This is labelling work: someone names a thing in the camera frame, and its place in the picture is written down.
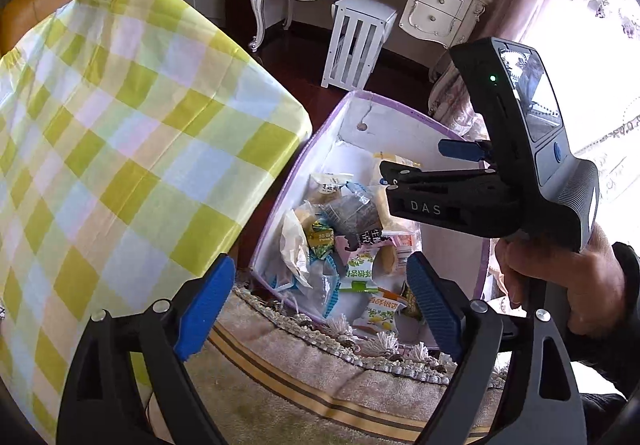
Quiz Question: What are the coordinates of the green white snack packet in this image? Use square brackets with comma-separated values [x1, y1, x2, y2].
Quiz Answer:
[340, 250, 376, 293]

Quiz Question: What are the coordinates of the red white bread packet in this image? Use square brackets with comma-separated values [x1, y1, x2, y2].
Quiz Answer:
[375, 230, 418, 276]

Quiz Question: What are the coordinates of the small green snack packet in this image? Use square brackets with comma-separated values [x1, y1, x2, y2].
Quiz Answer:
[305, 220, 336, 258]

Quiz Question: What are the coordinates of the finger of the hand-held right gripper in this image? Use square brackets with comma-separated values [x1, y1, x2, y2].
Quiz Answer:
[379, 160, 498, 187]
[439, 138, 493, 161]

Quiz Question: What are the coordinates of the white purple-trimmed storage box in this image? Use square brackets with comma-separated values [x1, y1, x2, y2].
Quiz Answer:
[248, 91, 493, 351]

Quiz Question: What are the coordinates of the yellow checked tablecloth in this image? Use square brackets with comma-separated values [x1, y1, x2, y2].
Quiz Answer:
[0, 0, 312, 445]

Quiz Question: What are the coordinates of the yellow round pastry packet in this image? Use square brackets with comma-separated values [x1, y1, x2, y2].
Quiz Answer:
[372, 151, 421, 226]

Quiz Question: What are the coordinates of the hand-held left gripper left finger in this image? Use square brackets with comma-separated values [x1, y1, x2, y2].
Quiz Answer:
[57, 255, 236, 445]

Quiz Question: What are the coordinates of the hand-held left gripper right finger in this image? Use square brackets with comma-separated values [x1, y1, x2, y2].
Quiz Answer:
[406, 252, 586, 445]

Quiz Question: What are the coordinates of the small white snack packet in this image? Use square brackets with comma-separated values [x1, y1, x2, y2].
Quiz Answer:
[307, 174, 348, 206]

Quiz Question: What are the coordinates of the clear pale pastry packet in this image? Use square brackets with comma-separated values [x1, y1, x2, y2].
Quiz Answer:
[280, 210, 313, 286]

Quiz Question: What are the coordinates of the clear grey snack packet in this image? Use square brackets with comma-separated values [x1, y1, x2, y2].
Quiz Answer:
[320, 182, 383, 238]

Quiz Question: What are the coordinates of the white slatted stool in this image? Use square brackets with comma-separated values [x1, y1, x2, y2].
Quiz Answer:
[320, 0, 399, 91]

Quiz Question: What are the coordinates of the yellow green snack packet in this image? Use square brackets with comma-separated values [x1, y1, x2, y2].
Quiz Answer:
[400, 282, 426, 321]

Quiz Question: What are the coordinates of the blue white snack packet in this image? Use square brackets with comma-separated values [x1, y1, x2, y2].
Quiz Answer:
[270, 260, 341, 318]

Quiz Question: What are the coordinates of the pink packet with dark label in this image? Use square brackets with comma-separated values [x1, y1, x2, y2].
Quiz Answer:
[334, 227, 386, 256]

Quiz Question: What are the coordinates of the person's right hand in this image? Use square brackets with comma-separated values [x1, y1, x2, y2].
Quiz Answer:
[495, 232, 626, 338]

